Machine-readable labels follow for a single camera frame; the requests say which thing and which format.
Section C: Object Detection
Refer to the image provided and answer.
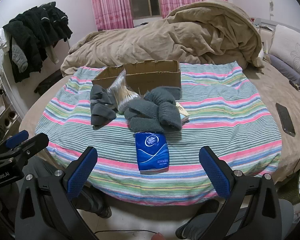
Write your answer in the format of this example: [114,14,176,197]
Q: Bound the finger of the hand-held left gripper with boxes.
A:
[15,133,50,166]
[4,130,30,151]

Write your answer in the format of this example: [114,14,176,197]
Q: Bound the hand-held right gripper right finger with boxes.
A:
[199,146,283,240]

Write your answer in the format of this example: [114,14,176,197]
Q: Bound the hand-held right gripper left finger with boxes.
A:
[14,146,99,240]

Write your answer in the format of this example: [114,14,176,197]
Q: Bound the dark grey socks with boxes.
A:
[90,84,117,126]

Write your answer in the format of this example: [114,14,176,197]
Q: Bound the blue tissue pack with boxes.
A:
[135,131,170,172]

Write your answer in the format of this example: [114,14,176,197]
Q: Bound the green printed tissue pack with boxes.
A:
[175,102,190,124]

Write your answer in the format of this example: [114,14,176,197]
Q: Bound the grey terry towel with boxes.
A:
[124,86,184,133]

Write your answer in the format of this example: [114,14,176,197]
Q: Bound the clear bag of cotton swabs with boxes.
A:
[107,71,142,114]

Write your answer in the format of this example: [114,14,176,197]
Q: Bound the brown cardboard box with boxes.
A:
[91,60,182,100]

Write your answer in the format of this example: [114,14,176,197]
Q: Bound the white shoe rack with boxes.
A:
[0,72,23,150]

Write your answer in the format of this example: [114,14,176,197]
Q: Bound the striped colourful cloth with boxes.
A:
[35,62,283,204]

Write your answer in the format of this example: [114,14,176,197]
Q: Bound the black bag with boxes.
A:
[34,76,65,95]

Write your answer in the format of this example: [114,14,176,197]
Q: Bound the grey knitted garment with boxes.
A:
[12,42,28,72]

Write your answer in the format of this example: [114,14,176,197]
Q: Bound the black smartphone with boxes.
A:
[276,102,296,137]

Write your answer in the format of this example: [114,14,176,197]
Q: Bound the pile of black clothes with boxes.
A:
[2,2,73,83]

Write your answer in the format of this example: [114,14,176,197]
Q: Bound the grey pillow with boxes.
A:
[269,54,300,87]

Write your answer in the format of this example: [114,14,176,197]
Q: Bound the beige fleece blanket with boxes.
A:
[61,0,264,77]

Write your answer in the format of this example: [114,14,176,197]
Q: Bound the white floral pillow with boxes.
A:
[269,24,300,80]

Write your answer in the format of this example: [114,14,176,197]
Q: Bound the black cable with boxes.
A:
[289,141,300,180]

